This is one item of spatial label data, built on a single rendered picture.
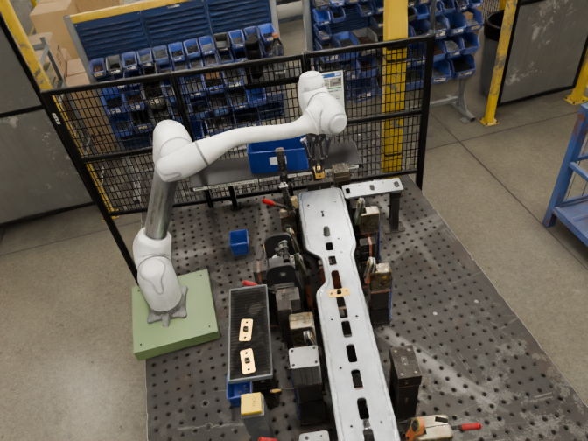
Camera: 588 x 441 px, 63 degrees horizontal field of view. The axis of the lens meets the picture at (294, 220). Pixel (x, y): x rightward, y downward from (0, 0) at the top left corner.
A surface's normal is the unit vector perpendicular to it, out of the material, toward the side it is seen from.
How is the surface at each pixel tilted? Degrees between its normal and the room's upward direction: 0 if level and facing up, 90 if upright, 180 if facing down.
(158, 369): 0
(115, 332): 0
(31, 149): 92
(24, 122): 90
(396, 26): 90
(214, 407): 0
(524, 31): 90
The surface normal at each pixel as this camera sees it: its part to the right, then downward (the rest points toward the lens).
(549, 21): 0.35, 0.64
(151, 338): -0.07, -0.70
